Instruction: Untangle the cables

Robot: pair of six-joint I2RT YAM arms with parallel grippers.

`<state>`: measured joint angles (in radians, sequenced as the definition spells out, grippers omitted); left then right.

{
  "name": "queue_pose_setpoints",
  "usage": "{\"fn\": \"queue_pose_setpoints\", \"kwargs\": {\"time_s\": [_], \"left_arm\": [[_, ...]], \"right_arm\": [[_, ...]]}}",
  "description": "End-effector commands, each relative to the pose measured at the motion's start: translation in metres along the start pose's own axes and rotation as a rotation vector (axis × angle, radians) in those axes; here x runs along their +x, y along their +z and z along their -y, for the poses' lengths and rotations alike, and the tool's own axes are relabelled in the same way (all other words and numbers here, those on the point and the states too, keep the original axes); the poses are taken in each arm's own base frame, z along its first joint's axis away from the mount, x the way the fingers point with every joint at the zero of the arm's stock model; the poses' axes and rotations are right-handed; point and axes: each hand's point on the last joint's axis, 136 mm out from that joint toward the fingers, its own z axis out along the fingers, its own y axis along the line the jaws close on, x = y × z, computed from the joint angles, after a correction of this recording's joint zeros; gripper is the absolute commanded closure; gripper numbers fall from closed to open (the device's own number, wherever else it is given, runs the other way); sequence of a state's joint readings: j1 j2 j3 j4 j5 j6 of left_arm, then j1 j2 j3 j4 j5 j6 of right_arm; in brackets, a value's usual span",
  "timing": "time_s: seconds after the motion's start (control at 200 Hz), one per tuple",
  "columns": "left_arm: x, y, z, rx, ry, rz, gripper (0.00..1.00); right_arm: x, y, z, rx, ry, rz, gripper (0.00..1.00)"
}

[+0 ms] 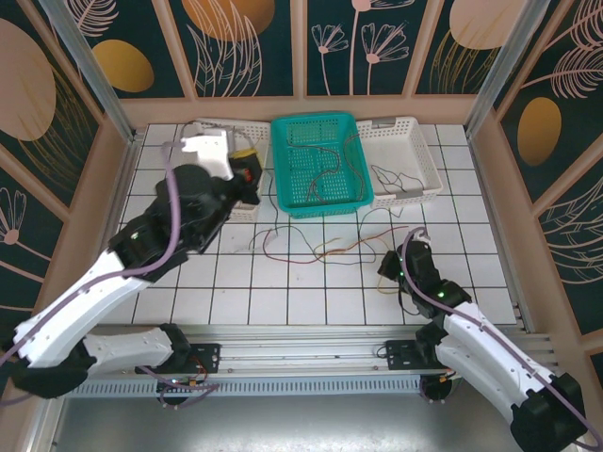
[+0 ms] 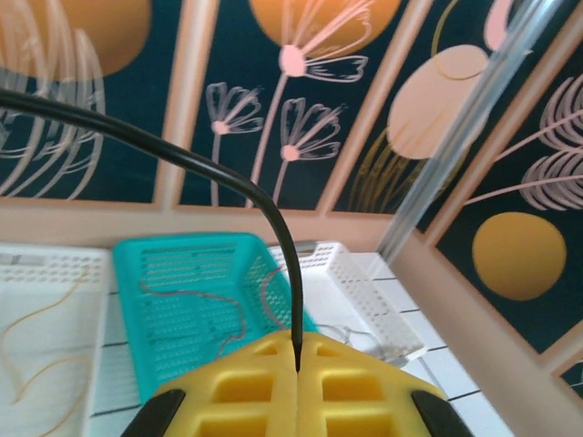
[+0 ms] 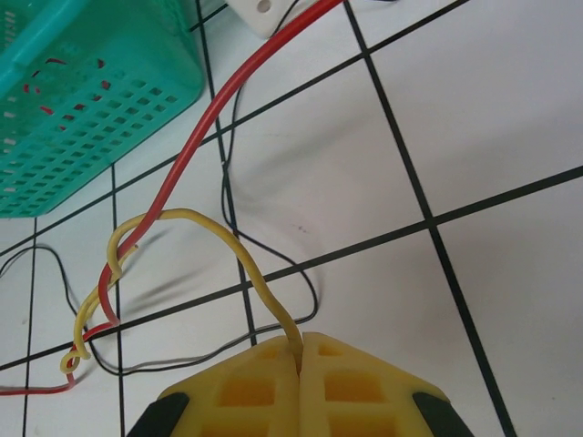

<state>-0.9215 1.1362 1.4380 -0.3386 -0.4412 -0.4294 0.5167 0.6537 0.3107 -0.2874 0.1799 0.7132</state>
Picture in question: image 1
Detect yellow wire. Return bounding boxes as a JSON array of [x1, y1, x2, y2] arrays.
[[234, 129, 266, 156], [313, 236, 354, 260], [376, 276, 404, 297]]

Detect white perforated plastic basket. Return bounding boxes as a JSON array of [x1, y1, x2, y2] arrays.
[[186, 117, 274, 222]]

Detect teal perforated plastic basket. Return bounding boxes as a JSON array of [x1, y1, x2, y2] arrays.
[[269, 111, 377, 220]]

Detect dark panel orange disc leaves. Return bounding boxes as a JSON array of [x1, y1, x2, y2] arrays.
[[159, 0, 297, 100]]

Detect dark panel pale fern leaves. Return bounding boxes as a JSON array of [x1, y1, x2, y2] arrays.
[[534, 176, 603, 336]]

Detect dark panel two pink flowers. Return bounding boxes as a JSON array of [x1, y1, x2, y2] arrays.
[[304, 0, 432, 100]]

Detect dark panel single pink flower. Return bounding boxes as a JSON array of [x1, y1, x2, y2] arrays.
[[0, 140, 67, 343]]

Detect dark panel large pale disc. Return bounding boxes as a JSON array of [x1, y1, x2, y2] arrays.
[[0, 0, 104, 216]]

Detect dark panel pale disc stems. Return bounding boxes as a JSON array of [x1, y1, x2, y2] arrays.
[[413, 0, 519, 98]]

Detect dark panel gold oval fern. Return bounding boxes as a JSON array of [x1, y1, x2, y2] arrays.
[[492, 0, 603, 206]]

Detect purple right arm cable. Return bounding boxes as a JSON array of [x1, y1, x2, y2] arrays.
[[399, 227, 597, 448]]

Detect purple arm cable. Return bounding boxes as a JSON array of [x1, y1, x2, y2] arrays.
[[399, 227, 597, 448], [0, 140, 183, 406]]

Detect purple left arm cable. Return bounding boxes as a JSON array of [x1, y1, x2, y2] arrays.
[[0, 140, 183, 406]]

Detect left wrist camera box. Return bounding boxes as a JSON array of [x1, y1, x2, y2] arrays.
[[180, 127, 237, 184]]

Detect white basket with grey handles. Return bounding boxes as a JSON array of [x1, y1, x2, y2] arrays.
[[355, 116, 444, 208]]

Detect aluminium side rail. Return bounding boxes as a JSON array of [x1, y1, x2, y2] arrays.
[[464, 133, 538, 333]]

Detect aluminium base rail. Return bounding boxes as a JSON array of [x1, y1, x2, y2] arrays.
[[51, 323, 560, 378]]

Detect slotted grey cable duct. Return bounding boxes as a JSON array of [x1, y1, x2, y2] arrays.
[[112, 376, 424, 399]]

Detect dark wall panel gold oval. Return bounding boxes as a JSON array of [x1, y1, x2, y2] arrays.
[[51, 0, 189, 101]]

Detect aluminium frame post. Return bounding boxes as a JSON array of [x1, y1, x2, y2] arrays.
[[464, 0, 565, 138], [37, 0, 142, 145]]

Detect grey metal base plate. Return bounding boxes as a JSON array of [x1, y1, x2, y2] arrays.
[[46, 394, 557, 452]]

